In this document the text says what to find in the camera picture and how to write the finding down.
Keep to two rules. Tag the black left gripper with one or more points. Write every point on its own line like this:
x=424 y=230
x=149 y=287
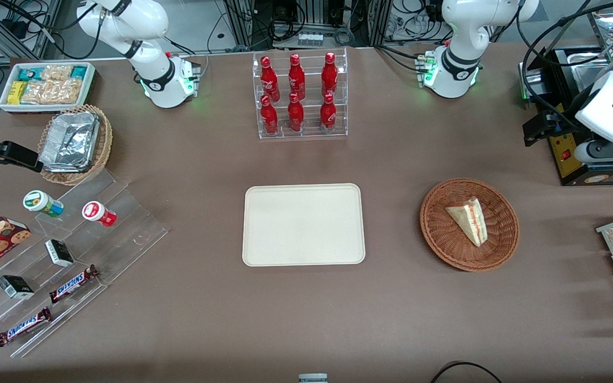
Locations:
x=566 y=118

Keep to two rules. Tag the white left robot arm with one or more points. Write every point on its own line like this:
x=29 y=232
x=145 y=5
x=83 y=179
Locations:
x=466 y=32

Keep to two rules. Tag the light wicker basket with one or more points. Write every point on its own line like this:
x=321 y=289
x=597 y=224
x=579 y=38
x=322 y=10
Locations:
x=101 y=146

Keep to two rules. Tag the wrapped triangular sandwich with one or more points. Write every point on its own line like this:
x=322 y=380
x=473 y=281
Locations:
x=469 y=221

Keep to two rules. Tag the brown wicker basket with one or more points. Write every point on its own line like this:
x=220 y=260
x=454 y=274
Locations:
x=445 y=239

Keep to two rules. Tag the cream plastic tray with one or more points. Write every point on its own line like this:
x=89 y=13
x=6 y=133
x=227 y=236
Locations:
x=304 y=223

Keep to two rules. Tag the black appliance yellow panel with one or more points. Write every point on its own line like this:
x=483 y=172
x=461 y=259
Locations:
x=570 y=159

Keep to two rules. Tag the stack of foil trays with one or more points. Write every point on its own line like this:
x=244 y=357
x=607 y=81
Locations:
x=69 y=141

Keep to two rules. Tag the green lid snack cup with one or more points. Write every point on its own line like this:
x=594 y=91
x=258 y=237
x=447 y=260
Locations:
x=40 y=202

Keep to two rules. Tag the white rectangular snack bin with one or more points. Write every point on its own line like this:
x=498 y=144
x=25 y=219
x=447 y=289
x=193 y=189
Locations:
x=4 y=101

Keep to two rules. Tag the yellow snack packet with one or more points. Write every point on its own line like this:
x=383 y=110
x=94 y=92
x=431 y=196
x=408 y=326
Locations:
x=17 y=92

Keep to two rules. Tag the clear cracker pack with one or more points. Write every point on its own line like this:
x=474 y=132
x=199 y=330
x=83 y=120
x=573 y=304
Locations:
x=51 y=91
x=56 y=72

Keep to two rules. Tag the teal snack packet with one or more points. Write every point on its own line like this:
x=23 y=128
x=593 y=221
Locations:
x=78 y=72
x=30 y=73

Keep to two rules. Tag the red lid snack cup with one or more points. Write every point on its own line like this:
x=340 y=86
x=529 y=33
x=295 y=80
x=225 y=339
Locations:
x=96 y=213

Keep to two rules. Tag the small black box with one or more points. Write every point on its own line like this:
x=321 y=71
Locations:
x=15 y=287
x=59 y=252

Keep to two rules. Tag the clear acrylic stepped shelf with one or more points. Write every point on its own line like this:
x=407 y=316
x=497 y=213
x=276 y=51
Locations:
x=125 y=223

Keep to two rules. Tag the Snickers bar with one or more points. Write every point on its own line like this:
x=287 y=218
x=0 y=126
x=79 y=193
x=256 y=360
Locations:
x=74 y=283
x=23 y=327

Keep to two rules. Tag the red cola bottle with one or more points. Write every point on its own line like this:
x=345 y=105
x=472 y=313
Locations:
x=296 y=116
x=329 y=74
x=297 y=77
x=269 y=118
x=270 y=80
x=328 y=114

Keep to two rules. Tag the clear acrylic bottle rack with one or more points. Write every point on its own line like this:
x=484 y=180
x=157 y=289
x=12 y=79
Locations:
x=312 y=133

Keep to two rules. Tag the grey power strip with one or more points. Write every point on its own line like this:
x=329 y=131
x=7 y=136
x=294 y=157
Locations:
x=310 y=39

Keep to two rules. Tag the small grey device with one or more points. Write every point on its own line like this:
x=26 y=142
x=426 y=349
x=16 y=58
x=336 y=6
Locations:
x=313 y=378

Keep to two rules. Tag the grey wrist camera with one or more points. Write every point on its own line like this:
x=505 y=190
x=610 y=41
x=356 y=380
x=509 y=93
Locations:
x=604 y=151

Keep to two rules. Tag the aluminium frame rack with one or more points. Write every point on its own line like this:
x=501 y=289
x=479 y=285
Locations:
x=240 y=21

